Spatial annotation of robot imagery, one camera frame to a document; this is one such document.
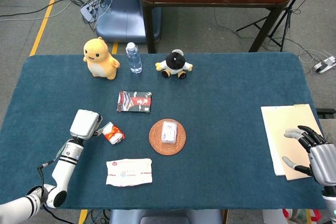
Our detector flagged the tan kraft notebook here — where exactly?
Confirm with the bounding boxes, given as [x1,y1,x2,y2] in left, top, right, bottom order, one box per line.
[264,104,325,181]

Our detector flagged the grey power strip with plugs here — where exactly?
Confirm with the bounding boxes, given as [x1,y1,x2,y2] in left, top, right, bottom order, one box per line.
[80,0,106,23]

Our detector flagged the red and black book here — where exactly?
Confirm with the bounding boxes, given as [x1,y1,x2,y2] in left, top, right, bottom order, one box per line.
[117,91,153,114]

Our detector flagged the yellow plush dinosaur toy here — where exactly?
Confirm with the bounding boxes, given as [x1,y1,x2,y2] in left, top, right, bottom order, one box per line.
[83,37,121,81]

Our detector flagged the small red white packet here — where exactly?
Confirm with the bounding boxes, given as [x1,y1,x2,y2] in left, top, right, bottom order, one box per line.
[101,121,126,145]

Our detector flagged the black tripod stand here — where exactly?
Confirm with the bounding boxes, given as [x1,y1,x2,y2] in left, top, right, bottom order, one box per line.
[236,0,316,52]

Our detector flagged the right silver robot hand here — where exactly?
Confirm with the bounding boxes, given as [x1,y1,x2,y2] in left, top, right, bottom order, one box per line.
[282,125,336,187]

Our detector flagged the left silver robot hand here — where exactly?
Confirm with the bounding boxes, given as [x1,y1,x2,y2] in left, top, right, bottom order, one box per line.
[69,109,108,141]

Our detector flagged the black plush doll white coat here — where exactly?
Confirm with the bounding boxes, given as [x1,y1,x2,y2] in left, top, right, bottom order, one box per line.
[155,49,194,80]

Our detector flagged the grey blue robot torso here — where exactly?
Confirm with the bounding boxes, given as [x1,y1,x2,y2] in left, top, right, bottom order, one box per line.
[109,209,224,224]

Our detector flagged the clear plastic water bottle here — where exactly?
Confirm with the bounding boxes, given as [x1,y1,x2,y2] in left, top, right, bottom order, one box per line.
[125,41,143,74]

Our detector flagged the white power strip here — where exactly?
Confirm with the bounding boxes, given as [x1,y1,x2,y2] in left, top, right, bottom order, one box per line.
[312,56,336,74]

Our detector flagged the white wet wipes pack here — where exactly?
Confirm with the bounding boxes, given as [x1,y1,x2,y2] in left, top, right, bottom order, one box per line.
[106,158,153,187]

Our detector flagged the round woven rattan coaster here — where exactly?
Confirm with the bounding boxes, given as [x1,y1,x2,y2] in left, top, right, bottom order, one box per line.
[149,119,187,156]

